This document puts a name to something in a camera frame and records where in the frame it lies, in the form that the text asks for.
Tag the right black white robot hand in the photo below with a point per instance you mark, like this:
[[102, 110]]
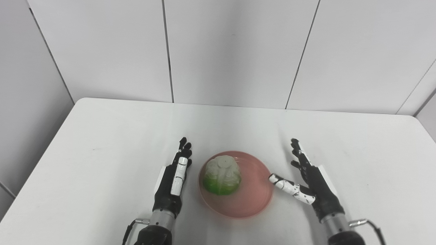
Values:
[[320, 194]]

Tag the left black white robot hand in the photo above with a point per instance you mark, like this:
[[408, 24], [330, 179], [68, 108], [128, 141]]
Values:
[[167, 194]]

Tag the green white cabbage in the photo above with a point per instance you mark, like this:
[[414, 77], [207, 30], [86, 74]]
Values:
[[222, 175]]

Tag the pink round plate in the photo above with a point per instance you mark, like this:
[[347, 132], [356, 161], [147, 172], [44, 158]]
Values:
[[252, 195]]

